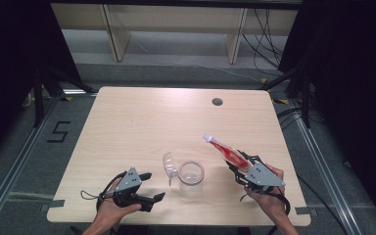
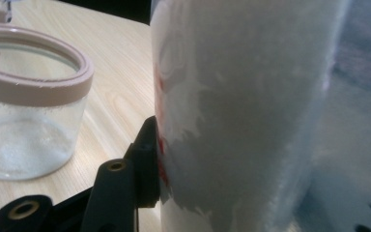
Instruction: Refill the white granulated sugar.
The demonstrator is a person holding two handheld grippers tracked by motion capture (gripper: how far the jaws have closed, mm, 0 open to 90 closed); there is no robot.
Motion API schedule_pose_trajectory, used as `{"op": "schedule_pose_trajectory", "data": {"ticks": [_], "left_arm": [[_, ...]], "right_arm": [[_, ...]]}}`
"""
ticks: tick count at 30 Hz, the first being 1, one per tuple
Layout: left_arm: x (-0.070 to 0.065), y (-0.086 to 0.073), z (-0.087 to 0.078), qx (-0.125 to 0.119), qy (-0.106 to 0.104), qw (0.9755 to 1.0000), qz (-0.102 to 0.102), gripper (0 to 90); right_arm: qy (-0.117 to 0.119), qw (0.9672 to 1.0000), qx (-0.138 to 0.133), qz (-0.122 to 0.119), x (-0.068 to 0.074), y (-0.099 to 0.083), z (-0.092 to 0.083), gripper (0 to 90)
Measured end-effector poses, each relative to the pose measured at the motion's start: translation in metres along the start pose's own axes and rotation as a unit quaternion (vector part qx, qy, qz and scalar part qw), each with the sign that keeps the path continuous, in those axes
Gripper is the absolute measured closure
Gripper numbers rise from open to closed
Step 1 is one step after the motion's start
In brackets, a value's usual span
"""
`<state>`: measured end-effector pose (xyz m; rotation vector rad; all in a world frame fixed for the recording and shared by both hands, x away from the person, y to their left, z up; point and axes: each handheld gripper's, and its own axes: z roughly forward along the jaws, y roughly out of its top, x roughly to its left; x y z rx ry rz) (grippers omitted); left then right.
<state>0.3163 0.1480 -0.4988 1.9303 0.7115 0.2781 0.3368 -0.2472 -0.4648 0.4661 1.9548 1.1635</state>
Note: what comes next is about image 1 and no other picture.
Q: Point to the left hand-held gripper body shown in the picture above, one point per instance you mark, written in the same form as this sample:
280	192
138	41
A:
130	182

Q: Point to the person's left hand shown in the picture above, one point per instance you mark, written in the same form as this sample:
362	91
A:
109	215

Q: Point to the aluminium floor rail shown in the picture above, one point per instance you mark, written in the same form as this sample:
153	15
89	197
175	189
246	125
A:
16	163
323	163

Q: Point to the person's right hand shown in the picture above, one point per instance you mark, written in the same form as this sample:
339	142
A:
272	205

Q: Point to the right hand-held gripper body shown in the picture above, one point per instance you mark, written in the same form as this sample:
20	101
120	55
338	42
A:
262	176

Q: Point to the yellow and black tape piece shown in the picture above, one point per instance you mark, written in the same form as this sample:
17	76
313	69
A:
264	80
281	101
67	98

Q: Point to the red and white spout pouch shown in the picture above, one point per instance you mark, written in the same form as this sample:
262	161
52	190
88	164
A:
230	153

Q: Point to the black curtain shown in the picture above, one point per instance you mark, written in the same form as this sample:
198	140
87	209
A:
355	81
9	65

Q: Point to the light wooden shelf unit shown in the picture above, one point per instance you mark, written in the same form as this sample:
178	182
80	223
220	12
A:
176	19

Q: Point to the dark tape strip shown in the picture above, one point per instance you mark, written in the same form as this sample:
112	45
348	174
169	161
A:
57	203
303	210

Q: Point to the black metal stand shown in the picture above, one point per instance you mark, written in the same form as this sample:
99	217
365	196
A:
305	98
39	98

